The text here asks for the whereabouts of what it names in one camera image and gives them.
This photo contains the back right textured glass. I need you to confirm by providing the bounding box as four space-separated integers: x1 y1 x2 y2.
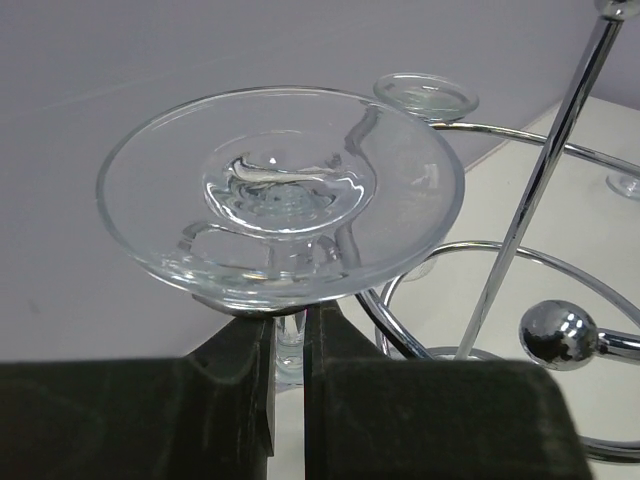
373 73 479 122

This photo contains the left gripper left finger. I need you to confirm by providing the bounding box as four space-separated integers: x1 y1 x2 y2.
1 318 274 479

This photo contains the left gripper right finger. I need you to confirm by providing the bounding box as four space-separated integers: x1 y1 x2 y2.
304 301 592 479

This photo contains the chrome wine glass rack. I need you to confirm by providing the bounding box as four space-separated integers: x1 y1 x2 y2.
192 0 640 459

